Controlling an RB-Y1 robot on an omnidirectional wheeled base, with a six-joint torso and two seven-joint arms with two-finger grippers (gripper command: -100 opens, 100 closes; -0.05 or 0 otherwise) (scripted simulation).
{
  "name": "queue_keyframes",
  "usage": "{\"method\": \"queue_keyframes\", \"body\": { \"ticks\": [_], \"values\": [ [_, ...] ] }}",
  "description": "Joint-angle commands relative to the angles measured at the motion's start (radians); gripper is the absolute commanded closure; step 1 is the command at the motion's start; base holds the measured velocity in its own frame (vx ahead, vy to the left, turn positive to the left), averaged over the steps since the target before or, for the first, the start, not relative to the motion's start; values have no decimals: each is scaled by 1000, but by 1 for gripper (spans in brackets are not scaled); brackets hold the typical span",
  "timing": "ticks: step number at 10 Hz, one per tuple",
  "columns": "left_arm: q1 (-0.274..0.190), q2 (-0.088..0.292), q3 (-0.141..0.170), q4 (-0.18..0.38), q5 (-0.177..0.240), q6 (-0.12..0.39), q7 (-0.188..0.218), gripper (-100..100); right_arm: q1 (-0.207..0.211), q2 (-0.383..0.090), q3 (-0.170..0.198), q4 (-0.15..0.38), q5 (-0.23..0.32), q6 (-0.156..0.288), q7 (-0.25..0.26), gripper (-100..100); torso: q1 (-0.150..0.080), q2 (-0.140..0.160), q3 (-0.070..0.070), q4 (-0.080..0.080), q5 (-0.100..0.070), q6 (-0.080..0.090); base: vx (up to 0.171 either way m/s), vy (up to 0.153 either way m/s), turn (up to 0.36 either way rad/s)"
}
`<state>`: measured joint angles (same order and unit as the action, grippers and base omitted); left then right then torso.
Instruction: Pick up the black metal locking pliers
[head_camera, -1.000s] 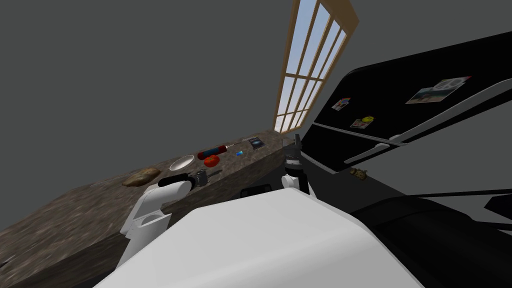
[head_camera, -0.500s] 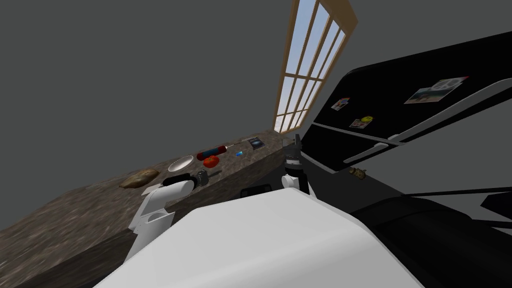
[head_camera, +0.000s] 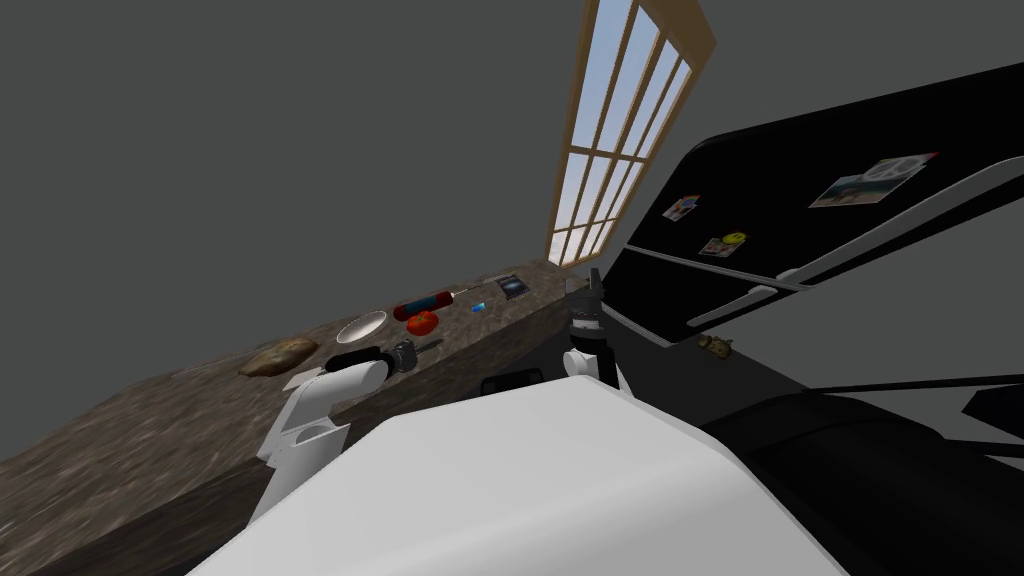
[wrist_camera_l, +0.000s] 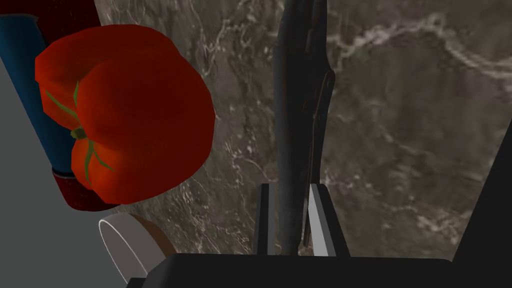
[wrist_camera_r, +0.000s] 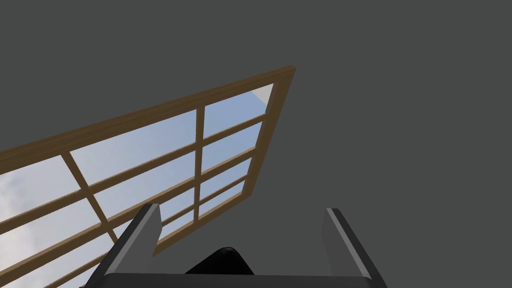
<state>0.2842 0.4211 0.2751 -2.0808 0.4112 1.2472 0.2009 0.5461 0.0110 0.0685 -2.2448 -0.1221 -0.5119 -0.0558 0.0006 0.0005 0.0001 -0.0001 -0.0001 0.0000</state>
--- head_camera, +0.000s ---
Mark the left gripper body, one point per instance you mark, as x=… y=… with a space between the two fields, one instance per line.
x=403 y=357

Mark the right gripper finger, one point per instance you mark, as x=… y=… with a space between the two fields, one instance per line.
x=595 y=280
x=576 y=285

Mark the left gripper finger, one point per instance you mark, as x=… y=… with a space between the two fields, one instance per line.
x=429 y=346

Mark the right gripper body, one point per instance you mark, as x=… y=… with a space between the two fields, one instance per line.
x=586 y=304

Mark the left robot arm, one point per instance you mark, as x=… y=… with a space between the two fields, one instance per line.
x=320 y=400

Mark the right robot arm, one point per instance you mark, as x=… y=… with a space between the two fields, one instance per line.
x=582 y=364

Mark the red tomato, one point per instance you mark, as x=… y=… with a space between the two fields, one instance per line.
x=422 y=322

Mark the red bottle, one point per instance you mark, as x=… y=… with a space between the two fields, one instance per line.
x=422 y=306

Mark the white bowl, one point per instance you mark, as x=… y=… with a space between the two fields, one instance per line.
x=362 y=327

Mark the dark book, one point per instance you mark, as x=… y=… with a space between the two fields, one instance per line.
x=513 y=286

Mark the brown bread loaf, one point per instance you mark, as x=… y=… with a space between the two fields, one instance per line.
x=278 y=357

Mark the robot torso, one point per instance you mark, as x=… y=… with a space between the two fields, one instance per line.
x=520 y=488

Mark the black fridge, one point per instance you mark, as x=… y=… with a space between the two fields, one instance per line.
x=768 y=208

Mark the wooden frame window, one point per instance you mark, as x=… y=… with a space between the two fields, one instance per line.
x=616 y=136

